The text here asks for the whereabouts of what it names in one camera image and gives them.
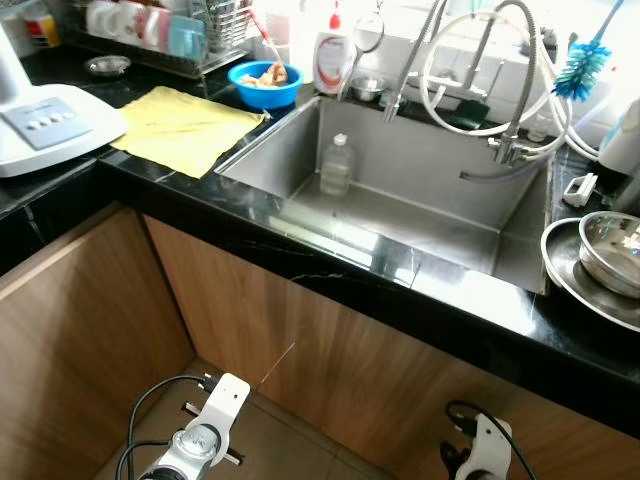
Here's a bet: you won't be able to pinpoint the stainless steel kitchen sink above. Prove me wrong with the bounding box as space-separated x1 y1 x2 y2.
215 92 556 296

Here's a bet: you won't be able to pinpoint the steel spring kitchen faucet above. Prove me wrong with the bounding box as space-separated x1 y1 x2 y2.
383 0 571 183

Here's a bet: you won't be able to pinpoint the large stainless steel plate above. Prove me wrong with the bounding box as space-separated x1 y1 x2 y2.
541 215 640 334

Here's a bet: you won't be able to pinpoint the stainless steel mixing bowl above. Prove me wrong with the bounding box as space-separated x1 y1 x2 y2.
578 211 640 299

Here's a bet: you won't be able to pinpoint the small white plastic holder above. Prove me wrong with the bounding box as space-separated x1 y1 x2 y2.
562 172 599 208

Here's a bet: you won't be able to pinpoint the clear plastic bottle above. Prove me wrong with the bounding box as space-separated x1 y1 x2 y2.
319 133 355 198

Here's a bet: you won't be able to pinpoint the dark green sponge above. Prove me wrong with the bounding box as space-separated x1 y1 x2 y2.
440 95 496 129

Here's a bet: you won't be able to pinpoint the white container blue label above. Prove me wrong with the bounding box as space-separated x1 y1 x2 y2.
598 100 640 181

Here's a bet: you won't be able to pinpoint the small stainless steel bowl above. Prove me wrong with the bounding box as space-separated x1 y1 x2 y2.
350 75 389 103

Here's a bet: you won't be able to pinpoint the blue bottle brush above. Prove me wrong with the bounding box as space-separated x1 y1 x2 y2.
552 0 626 103

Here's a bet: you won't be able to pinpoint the blue plastic bowl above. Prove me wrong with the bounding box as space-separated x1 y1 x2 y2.
227 60 304 111

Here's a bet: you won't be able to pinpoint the white dish soap pump bottle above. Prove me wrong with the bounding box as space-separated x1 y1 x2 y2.
312 0 358 96

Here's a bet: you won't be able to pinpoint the yellow dish cloth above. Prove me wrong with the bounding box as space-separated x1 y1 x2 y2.
110 85 269 181

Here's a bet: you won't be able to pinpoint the beige food pieces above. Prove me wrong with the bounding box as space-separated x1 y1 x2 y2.
243 61 291 87

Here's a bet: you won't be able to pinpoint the light blue cup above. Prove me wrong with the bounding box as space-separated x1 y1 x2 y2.
168 15 208 61

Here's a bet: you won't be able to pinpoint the white appliance base with buttons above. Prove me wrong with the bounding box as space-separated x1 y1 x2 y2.
0 25 129 179

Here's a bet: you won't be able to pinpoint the pink cup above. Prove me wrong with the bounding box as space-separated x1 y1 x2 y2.
148 8 171 51

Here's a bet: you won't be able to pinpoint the small flat steel dish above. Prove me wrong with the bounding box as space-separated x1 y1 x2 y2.
85 55 133 79

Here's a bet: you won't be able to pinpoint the white ceramic mug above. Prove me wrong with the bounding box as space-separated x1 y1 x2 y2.
118 5 151 46
85 0 126 39

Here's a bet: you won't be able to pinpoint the red yellow condiment jar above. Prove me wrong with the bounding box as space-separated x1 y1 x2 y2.
22 5 61 49

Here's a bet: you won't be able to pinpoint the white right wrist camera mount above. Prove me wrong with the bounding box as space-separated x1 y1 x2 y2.
465 412 513 480

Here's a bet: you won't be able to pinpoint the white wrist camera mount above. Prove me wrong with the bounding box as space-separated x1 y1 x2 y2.
465 412 513 480
196 372 252 446

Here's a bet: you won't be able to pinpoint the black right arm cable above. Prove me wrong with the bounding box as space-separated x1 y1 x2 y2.
445 400 541 480

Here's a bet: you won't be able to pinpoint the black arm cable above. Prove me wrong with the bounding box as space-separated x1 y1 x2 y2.
117 375 206 480
445 400 541 480

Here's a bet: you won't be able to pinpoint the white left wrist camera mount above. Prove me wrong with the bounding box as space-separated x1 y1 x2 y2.
196 372 252 446

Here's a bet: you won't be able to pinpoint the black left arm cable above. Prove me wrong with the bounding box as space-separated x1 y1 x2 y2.
117 375 206 480

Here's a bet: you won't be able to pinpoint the white flexible hose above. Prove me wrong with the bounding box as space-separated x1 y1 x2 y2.
418 10 601 161

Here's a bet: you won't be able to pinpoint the round wire mesh strainer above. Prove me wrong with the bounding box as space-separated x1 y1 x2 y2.
340 0 387 101

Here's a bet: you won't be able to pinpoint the red handled utensil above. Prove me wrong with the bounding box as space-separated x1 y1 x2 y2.
248 10 286 63

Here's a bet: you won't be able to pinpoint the metal wire dish rack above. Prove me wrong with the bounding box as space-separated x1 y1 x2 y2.
65 0 251 79

